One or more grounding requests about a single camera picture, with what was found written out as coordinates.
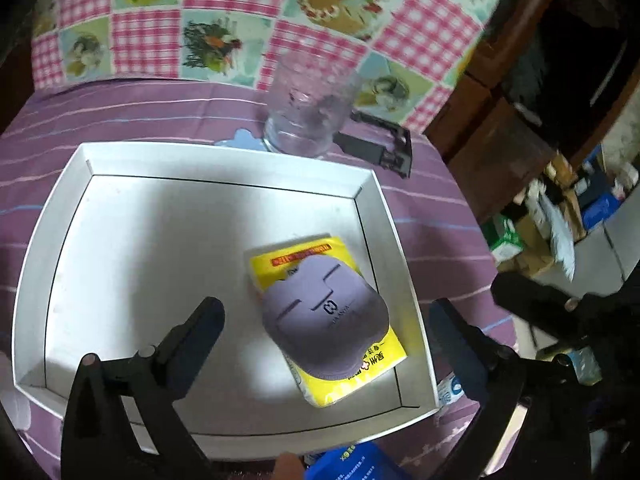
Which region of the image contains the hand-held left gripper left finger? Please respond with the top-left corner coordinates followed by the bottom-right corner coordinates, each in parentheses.
top-left (60, 296), bottom-right (226, 480)

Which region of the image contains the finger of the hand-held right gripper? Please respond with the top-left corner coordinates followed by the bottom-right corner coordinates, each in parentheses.
top-left (490, 272), bottom-right (583, 346)

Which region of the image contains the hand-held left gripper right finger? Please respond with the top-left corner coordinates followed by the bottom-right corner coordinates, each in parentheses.
top-left (429, 298), bottom-right (601, 480)

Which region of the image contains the white shallow box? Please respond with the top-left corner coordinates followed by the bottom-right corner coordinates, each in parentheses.
top-left (11, 142), bottom-right (441, 461)

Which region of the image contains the small purple cap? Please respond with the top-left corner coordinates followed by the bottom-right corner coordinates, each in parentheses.
top-left (261, 255), bottom-right (391, 380)

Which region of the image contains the yellow tissue packet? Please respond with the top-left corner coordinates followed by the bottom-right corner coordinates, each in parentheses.
top-left (249, 232), bottom-right (408, 408)

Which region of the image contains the blue printed packet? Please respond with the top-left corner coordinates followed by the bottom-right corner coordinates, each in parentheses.
top-left (305, 442), bottom-right (406, 480)

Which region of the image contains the cardboard box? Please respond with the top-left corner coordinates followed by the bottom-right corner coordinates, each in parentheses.
top-left (515, 240), bottom-right (556, 278)

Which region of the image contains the small white blue packet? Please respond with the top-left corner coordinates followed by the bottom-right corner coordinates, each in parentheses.
top-left (436, 375), bottom-right (468, 408)

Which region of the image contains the green and white carton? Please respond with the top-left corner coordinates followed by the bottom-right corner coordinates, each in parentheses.
top-left (487, 215), bottom-right (526, 261)

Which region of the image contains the grey plastic bag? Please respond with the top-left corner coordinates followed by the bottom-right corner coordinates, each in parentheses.
top-left (535, 192), bottom-right (576, 281)

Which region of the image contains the brown wooden cabinet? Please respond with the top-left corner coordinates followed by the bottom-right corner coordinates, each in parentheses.
top-left (425, 0), bottom-right (640, 221)

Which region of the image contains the light blue coaster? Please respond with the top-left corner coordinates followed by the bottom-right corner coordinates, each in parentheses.
top-left (216, 129), bottom-right (266, 150)

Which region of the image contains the black plastic clip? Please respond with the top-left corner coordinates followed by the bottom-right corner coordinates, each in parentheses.
top-left (332, 110), bottom-right (413, 178)

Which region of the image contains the clear glass cup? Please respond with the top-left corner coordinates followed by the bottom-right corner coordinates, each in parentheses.
top-left (263, 52), bottom-right (362, 158)

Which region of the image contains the pink checked patchwork cloth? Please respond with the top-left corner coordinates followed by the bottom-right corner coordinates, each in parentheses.
top-left (30, 0), bottom-right (521, 133)

